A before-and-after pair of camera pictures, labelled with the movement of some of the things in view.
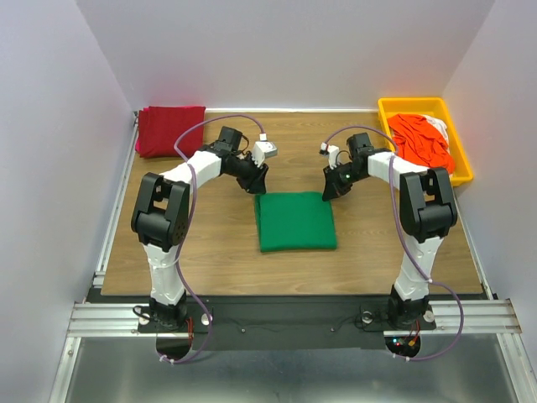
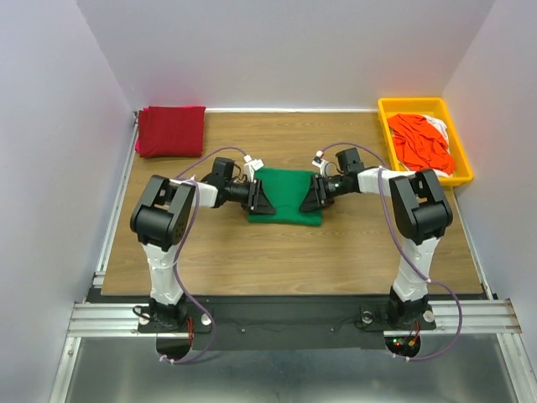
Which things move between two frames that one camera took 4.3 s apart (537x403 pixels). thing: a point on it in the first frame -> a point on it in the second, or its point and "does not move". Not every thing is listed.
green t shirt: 295,221 -> 286,190
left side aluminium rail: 117,203 does not move
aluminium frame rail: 475,316 does not move
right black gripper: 333,181 -> 318,190
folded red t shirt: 159,126 does not move
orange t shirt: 419,141 does not move
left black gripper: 255,177 -> 255,195
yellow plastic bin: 462,170 does not move
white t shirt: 440,126 does not move
